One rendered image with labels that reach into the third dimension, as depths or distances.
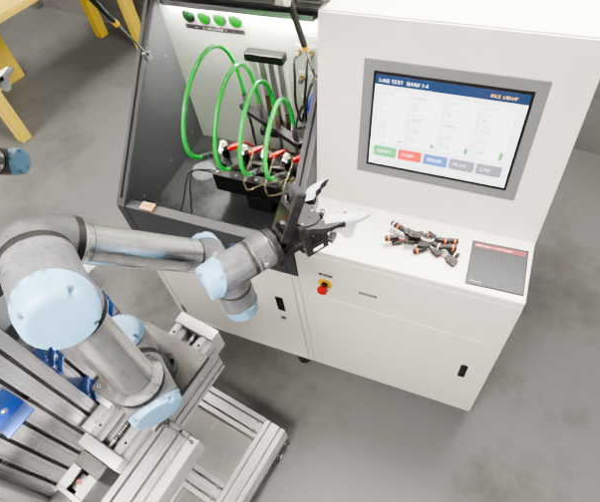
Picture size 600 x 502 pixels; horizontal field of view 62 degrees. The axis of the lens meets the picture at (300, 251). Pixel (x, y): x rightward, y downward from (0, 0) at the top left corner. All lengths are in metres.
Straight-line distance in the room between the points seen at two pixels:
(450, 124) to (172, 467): 1.15
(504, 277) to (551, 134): 0.41
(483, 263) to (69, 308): 1.14
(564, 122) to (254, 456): 1.56
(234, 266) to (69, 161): 2.96
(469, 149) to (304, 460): 1.46
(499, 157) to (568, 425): 1.37
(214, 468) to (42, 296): 1.48
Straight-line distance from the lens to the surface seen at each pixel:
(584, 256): 2.95
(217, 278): 0.94
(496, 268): 1.54
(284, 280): 1.78
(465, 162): 1.49
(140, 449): 1.42
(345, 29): 1.43
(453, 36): 1.37
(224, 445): 2.15
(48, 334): 0.81
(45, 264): 0.80
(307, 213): 1.00
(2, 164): 1.57
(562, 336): 2.65
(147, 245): 1.00
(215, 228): 1.71
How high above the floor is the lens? 2.23
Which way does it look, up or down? 54 degrees down
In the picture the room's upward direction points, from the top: 10 degrees counter-clockwise
